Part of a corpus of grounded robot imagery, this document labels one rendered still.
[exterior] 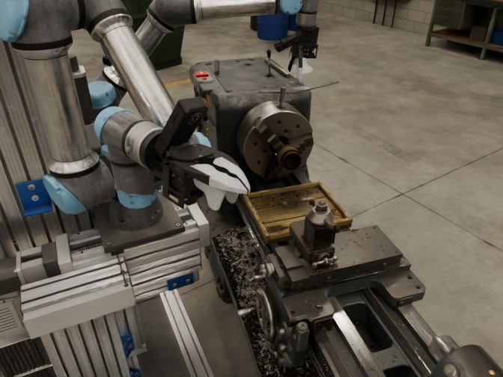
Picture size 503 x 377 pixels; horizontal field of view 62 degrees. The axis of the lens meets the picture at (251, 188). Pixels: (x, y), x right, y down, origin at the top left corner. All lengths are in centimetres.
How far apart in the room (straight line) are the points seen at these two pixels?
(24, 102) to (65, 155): 25
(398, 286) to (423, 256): 160
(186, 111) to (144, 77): 31
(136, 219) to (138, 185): 37
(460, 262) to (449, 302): 40
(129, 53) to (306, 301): 86
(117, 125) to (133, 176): 10
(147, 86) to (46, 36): 21
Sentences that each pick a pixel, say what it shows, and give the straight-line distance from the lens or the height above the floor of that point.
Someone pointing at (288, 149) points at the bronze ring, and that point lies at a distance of 167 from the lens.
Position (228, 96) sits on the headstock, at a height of 125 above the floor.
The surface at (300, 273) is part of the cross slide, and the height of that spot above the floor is 96.
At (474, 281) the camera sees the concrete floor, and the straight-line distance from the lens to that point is 299.
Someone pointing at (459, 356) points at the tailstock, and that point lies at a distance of 101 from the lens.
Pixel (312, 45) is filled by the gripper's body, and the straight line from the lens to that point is 169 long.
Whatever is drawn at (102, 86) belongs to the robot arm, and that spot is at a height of 139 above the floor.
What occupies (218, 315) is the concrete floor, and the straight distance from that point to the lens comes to 248.
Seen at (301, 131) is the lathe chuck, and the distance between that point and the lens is 179.
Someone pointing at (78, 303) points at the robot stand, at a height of 107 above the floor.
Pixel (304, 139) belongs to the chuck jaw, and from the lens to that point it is 177.
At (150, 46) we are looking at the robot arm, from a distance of 165.
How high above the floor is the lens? 189
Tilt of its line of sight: 33 degrees down
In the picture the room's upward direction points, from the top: straight up
